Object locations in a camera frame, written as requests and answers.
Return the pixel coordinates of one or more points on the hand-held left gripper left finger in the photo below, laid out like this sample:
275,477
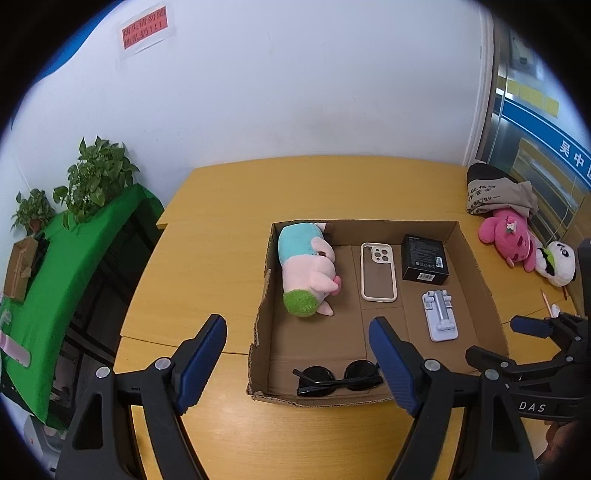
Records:
203,360

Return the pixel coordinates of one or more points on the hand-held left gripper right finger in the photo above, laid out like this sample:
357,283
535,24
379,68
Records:
392,364

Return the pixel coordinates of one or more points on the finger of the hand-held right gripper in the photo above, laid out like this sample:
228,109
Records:
531,326
489,357

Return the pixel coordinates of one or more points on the pale blue phone stand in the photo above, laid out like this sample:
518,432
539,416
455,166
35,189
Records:
441,328

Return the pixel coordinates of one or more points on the brown cardboard box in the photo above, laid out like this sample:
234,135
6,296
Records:
351,323

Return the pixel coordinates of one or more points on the black sunglasses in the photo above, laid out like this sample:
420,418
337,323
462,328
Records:
316,374

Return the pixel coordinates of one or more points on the clear white phone case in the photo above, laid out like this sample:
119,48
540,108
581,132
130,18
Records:
378,281

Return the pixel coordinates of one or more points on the black product box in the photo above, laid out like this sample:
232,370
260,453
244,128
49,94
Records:
425,258

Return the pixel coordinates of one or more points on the pink plush pig toy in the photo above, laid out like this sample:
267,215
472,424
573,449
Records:
300,272

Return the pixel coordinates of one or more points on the person's right hand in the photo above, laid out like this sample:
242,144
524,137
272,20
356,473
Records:
561,441

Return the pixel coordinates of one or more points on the wooden pencil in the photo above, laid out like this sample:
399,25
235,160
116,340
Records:
546,303

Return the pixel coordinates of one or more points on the panda plush toy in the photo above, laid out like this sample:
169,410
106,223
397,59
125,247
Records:
561,258

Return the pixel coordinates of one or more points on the magenta plush toy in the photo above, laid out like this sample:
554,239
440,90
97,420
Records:
503,235

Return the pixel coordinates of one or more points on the wooden desk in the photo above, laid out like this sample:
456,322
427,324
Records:
207,221

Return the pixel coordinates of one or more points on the beige black cloth bag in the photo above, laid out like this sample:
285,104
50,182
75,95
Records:
489,194

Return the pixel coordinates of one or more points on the green table cloth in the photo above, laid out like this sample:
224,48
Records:
78,258

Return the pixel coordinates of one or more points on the pink white packet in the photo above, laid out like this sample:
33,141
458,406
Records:
14,350

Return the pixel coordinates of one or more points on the small flat cardboard box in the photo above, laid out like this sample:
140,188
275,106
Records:
21,265

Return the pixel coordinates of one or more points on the glass door with blue stripe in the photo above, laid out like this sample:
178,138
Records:
531,115

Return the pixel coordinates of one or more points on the large potted green plant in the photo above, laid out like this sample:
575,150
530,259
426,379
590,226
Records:
92,180

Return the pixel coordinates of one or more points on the small potted green plant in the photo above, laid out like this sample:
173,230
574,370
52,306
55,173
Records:
32,210

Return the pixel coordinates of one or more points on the red paper wall sign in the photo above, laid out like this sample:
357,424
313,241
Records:
145,30

